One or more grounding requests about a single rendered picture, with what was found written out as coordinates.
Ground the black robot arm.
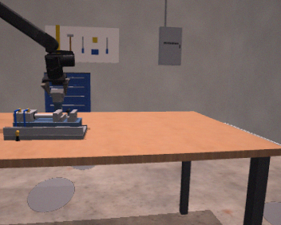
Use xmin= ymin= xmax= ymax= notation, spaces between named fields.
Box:
xmin=0 ymin=2 xmax=75 ymax=77

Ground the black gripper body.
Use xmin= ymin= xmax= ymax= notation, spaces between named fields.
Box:
xmin=42 ymin=66 xmax=69 ymax=85

